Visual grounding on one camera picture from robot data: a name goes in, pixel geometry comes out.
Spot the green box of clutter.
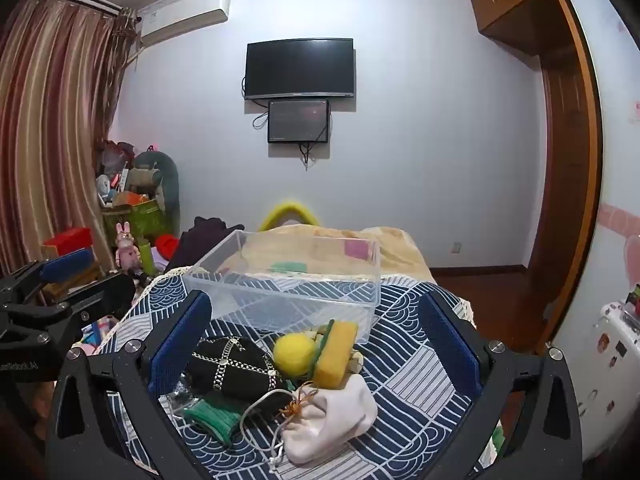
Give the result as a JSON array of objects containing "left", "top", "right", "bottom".
[{"left": 99, "top": 169, "right": 171, "bottom": 245}]

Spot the large black wall television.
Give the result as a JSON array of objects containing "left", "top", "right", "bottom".
[{"left": 244, "top": 38, "right": 356, "bottom": 100}]

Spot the green dinosaur plush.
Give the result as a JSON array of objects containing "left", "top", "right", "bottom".
[{"left": 127, "top": 151, "right": 180, "bottom": 234}]

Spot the red box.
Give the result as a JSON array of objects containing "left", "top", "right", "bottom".
[{"left": 40, "top": 226, "right": 93, "bottom": 259}]

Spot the yellow fuzzy hoop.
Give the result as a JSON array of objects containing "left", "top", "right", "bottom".
[{"left": 258, "top": 200, "right": 320, "bottom": 232}]

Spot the pink rabbit doll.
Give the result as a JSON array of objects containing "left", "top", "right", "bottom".
[{"left": 115, "top": 221, "right": 141, "bottom": 272}]

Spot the striped brown curtain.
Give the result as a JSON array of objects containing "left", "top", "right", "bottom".
[{"left": 1, "top": 0, "right": 137, "bottom": 273}]

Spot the small black wall monitor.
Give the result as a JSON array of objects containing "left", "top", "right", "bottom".
[{"left": 267, "top": 100, "right": 331, "bottom": 144}]

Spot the black clothing pile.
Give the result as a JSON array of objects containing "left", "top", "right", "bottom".
[{"left": 165, "top": 217, "right": 245, "bottom": 273}]

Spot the black bag with chain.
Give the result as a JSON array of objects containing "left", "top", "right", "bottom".
[{"left": 184, "top": 336, "right": 290, "bottom": 402}]

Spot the white air conditioner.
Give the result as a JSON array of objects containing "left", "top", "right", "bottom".
[{"left": 141, "top": 0, "right": 230, "bottom": 47}]

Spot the beige blanket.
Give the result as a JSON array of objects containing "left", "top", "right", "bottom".
[{"left": 242, "top": 224, "right": 434, "bottom": 282}]

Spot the white drawstring pouch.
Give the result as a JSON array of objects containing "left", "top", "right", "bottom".
[{"left": 281, "top": 374, "right": 378, "bottom": 466}]

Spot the clear plastic storage bin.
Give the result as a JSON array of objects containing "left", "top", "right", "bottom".
[{"left": 183, "top": 231, "right": 381, "bottom": 344}]

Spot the yellow sponge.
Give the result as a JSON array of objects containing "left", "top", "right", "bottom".
[{"left": 311, "top": 320, "right": 359, "bottom": 389}]

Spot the floral fabric scrunchie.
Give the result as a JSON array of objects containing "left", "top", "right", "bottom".
[{"left": 307, "top": 324, "right": 364, "bottom": 374}]

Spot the yellow felt ball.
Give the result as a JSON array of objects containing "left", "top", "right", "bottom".
[{"left": 272, "top": 333, "right": 316, "bottom": 378}]

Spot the green striped sock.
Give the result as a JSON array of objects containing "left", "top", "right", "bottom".
[{"left": 182, "top": 392, "right": 247, "bottom": 446}]

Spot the blue white patterned tablecloth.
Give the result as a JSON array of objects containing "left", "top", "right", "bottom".
[{"left": 99, "top": 270, "right": 474, "bottom": 479}]

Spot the white appliance with stickers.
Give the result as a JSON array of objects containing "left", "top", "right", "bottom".
[{"left": 568, "top": 302, "right": 639, "bottom": 462}]

